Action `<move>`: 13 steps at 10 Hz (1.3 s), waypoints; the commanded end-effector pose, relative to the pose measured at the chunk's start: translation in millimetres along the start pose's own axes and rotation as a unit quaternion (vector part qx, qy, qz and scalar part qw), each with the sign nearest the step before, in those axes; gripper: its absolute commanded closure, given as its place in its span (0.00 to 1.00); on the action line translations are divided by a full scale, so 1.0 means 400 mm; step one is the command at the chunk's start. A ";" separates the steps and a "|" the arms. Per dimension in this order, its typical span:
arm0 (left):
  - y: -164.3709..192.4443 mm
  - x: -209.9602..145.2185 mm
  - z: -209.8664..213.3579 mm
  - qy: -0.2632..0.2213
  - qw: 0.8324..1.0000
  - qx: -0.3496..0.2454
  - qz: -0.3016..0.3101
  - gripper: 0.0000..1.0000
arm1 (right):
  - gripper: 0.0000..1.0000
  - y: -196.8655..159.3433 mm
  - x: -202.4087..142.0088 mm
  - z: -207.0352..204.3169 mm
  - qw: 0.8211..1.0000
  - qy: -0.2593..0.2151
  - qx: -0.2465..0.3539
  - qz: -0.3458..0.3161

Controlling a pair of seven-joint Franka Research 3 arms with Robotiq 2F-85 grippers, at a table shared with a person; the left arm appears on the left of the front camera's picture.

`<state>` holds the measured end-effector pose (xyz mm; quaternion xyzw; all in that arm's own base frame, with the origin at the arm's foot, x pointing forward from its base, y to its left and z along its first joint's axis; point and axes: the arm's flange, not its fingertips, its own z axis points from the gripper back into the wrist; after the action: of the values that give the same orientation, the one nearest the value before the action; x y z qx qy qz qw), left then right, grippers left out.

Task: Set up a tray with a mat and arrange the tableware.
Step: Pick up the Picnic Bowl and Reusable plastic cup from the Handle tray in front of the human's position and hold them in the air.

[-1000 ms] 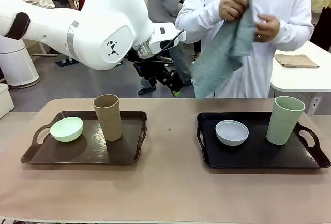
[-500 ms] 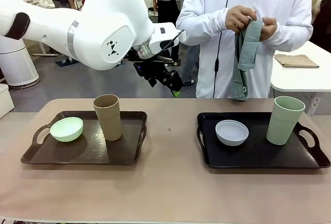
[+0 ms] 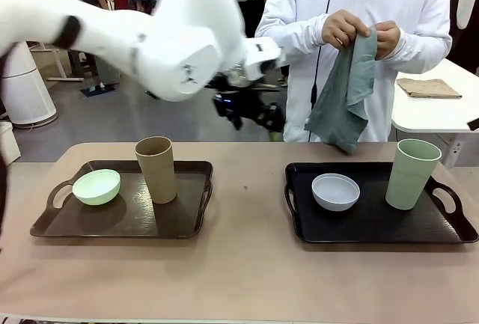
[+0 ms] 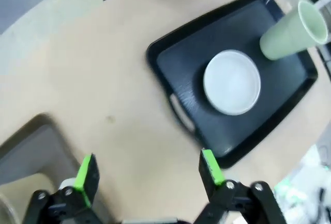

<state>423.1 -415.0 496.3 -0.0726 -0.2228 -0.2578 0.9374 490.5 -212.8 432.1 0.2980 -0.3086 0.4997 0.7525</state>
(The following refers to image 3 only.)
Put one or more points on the grey green cloth mat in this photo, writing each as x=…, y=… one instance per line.
x=344, y=107

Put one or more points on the black serving tray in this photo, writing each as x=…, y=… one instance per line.
x=355, y=226

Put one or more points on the white side table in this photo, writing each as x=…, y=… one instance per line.
x=426, y=114

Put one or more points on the white floor box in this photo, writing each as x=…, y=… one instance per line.
x=8, y=142

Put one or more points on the brown serving tray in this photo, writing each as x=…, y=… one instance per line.
x=112, y=223

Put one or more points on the white air purifier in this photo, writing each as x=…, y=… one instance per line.
x=26, y=92

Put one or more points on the person's right hand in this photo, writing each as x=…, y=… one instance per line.
x=340, y=28

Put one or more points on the person's left forearm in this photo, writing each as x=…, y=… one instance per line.
x=423, y=51

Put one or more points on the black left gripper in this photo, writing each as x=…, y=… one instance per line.
x=239, y=96

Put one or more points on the person's right forearm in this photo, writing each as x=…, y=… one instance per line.
x=292, y=30

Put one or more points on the folded brown cloth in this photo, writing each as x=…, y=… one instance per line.
x=430, y=88

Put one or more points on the light green bowl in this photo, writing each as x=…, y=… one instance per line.
x=96, y=189

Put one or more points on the brown tall cup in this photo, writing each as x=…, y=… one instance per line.
x=157, y=174

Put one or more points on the white desk frame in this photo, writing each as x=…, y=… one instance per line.
x=56, y=62

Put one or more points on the grey blue bowl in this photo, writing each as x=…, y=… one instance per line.
x=335, y=195

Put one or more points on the person's left hand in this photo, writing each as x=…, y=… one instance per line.
x=387, y=39

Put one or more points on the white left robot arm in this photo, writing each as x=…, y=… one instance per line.
x=179, y=39

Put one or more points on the blue floor mop pad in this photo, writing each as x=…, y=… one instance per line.
x=99, y=90

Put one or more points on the light green tall cup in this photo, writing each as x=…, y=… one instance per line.
x=409, y=182

